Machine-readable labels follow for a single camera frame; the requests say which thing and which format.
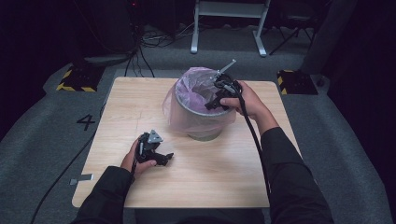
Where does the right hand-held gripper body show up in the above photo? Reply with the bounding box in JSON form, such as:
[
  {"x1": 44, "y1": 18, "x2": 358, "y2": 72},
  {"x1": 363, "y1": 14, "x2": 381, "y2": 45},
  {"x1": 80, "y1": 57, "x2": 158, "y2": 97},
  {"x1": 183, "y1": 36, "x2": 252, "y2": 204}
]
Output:
[{"x1": 211, "y1": 59, "x2": 243, "y2": 102}]

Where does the grey tape piece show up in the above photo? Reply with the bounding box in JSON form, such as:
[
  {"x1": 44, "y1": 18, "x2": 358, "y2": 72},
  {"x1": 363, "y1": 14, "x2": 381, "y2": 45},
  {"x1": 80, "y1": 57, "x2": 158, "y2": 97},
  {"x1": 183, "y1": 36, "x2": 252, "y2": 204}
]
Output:
[{"x1": 69, "y1": 173, "x2": 94, "y2": 187}]

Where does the left hand-held gripper cable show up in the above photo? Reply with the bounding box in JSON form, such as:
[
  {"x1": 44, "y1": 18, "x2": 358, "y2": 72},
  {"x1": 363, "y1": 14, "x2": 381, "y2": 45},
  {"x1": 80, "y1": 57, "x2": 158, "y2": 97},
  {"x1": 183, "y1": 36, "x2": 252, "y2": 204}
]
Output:
[{"x1": 130, "y1": 141, "x2": 141, "y2": 185}]

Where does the pink plastic bag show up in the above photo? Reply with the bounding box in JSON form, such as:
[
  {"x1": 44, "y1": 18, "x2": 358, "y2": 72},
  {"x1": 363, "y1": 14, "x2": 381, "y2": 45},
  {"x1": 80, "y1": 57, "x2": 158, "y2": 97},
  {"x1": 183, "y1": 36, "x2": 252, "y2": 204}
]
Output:
[{"x1": 162, "y1": 65, "x2": 238, "y2": 135}]

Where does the black floor cable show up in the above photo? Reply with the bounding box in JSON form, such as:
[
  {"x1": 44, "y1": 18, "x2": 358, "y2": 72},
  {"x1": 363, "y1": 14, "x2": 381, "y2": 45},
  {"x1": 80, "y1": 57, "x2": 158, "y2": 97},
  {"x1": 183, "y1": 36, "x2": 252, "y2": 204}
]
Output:
[{"x1": 30, "y1": 102, "x2": 107, "y2": 224}]

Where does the grey curtain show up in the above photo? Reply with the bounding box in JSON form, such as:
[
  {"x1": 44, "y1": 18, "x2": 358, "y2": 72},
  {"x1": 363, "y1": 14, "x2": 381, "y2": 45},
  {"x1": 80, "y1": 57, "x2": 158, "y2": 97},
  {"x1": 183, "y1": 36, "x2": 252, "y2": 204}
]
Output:
[{"x1": 300, "y1": 0, "x2": 359, "y2": 76}]

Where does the green bucket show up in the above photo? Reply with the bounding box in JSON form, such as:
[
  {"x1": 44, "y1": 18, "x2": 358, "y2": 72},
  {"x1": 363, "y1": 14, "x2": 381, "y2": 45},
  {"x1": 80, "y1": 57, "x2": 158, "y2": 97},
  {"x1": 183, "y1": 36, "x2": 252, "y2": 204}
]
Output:
[{"x1": 173, "y1": 74, "x2": 236, "y2": 142}]

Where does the person's right hand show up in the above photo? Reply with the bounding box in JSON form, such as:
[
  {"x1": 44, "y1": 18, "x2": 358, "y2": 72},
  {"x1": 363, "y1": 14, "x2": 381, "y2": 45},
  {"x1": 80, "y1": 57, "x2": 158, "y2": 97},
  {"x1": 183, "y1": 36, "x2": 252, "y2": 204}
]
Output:
[{"x1": 219, "y1": 81, "x2": 270, "y2": 122}]

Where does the black yellow striped base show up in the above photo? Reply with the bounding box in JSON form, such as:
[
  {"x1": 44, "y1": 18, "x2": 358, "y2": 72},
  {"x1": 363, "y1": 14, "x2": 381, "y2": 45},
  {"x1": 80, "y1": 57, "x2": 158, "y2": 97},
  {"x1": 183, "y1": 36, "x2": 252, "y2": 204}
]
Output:
[
  {"x1": 276, "y1": 69, "x2": 319, "y2": 96},
  {"x1": 55, "y1": 64, "x2": 106, "y2": 93}
]

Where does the black cable bundle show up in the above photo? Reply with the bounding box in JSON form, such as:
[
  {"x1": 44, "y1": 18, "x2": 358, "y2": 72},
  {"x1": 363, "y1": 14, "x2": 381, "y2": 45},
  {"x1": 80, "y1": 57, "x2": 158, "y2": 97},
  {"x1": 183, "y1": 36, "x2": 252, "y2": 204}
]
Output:
[{"x1": 123, "y1": 0, "x2": 194, "y2": 78}]

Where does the black tripod stand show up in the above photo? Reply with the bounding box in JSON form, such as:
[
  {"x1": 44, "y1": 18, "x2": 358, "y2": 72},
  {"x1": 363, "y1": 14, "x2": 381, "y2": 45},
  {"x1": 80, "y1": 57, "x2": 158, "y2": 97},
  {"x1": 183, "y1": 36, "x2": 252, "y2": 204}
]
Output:
[{"x1": 268, "y1": 15, "x2": 316, "y2": 57}]

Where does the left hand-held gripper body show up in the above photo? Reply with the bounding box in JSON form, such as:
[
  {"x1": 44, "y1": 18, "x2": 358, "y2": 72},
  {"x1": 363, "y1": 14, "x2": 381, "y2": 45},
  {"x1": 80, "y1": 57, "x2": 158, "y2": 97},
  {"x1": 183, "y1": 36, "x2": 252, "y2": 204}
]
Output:
[{"x1": 135, "y1": 129, "x2": 164, "y2": 163}]

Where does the right hand-held gripper cable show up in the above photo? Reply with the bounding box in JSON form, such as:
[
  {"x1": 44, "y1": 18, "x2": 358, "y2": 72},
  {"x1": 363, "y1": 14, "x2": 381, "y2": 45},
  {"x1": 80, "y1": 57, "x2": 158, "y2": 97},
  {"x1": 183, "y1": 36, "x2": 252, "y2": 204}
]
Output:
[{"x1": 214, "y1": 78, "x2": 273, "y2": 195}]

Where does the white metal stand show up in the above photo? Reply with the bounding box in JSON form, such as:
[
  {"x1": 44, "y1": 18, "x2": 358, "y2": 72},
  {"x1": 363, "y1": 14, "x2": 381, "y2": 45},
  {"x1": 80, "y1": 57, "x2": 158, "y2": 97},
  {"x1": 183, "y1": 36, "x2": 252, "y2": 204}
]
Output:
[{"x1": 190, "y1": 0, "x2": 271, "y2": 58}]

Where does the person's left hand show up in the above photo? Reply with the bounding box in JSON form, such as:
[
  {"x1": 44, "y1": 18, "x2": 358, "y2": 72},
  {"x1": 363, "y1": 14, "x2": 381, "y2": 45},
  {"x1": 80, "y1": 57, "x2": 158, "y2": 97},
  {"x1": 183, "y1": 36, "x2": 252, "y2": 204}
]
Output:
[{"x1": 120, "y1": 138, "x2": 158, "y2": 180}]

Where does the hand-held gripper cable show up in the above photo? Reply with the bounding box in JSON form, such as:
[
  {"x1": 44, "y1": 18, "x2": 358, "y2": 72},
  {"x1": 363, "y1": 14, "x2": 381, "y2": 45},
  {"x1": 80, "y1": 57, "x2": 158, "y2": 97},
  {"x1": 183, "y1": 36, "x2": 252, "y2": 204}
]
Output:
[
  {"x1": 214, "y1": 78, "x2": 273, "y2": 195},
  {"x1": 130, "y1": 141, "x2": 141, "y2": 185}
]

